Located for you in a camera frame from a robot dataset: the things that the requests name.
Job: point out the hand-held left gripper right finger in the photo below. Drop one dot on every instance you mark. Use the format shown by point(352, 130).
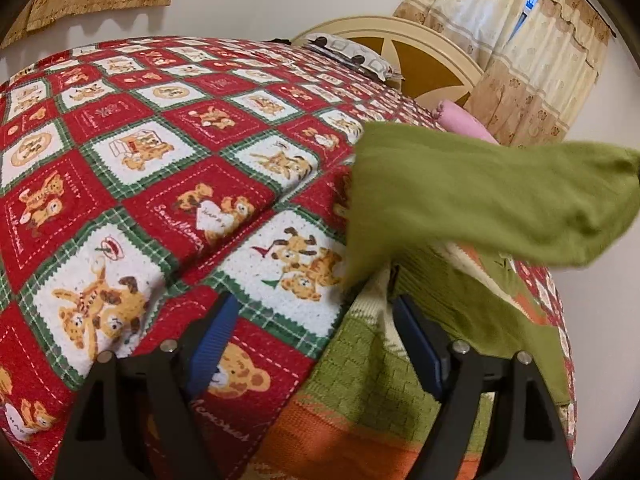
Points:
point(417, 345)

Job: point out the red teddy bear printed blanket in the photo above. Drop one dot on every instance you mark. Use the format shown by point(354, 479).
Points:
point(150, 125)

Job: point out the green knitted sweater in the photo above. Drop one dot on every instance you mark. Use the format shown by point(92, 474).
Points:
point(450, 185)

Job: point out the cream and brown bed headboard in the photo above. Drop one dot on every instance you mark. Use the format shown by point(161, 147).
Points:
point(425, 65)

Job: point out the beige floral window curtain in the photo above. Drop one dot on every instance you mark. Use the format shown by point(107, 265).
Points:
point(540, 80)

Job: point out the pink pillow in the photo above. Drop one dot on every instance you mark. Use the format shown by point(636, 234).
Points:
point(465, 122)

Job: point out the white patterned pillow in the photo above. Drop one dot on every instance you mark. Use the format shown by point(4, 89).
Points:
point(350, 52)

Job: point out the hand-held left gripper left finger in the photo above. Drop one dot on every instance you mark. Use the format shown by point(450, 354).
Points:
point(212, 347)

